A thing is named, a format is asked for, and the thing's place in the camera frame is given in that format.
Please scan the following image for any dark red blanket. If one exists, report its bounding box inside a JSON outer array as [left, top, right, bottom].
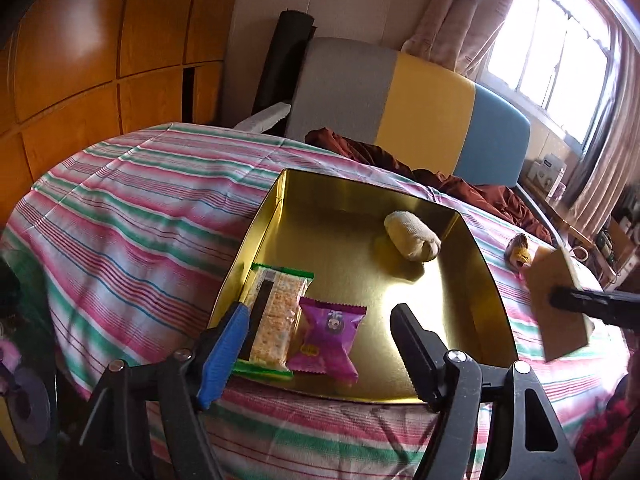
[[305, 127, 557, 247]]

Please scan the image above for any black rolled mat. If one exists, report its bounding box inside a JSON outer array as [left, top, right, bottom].
[[251, 10, 316, 118]]

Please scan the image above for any window with bars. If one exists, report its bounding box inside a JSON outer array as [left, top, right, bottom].
[[475, 0, 622, 161]]

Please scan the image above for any white foam piece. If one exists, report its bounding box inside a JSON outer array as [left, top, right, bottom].
[[234, 101, 292, 133]]

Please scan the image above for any white box on sill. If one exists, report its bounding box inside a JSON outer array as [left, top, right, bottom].
[[530, 152, 568, 197]]

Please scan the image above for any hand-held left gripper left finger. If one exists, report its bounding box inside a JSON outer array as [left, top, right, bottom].
[[60, 302, 251, 480]]

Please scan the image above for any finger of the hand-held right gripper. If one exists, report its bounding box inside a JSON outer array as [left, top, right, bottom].
[[548, 285, 640, 333]]

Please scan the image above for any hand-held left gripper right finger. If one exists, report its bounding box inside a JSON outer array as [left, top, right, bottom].
[[390, 302, 583, 480]]

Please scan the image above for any beige sock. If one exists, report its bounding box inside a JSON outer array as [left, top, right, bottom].
[[384, 210, 442, 263]]

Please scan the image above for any beige curtain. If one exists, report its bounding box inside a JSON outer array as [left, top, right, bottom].
[[400, 0, 526, 81], [567, 25, 640, 241]]

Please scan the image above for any person's red patterned clothing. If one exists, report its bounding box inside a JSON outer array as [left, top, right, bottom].
[[574, 374, 640, 480]]

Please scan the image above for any green cracker packet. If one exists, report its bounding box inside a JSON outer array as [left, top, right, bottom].
[[232, 262, 315, 380]]

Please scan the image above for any yellow plush toy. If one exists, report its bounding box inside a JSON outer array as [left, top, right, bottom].
[[506, 234, 535, 268]]

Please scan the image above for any gold metal tray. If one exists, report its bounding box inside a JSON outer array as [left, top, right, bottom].
[[207, 167, 519, 406]]

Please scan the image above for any grey yellow blue headboard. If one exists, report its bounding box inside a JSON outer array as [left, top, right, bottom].
[[282, 37, 532, 188]]

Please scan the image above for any wooden wardrobe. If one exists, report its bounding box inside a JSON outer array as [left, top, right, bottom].
[[0, 0, 246, 231]]

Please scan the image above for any purple snack packet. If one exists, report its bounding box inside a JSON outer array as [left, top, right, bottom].
[[286, 296, 367, 385]]

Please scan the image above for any purple grey object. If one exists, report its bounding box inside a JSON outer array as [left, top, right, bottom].
[[0, 260, 52, 463]]

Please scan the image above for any striped bed sheet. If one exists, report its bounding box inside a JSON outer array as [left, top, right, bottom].
[[0, 122, 632, 480]]

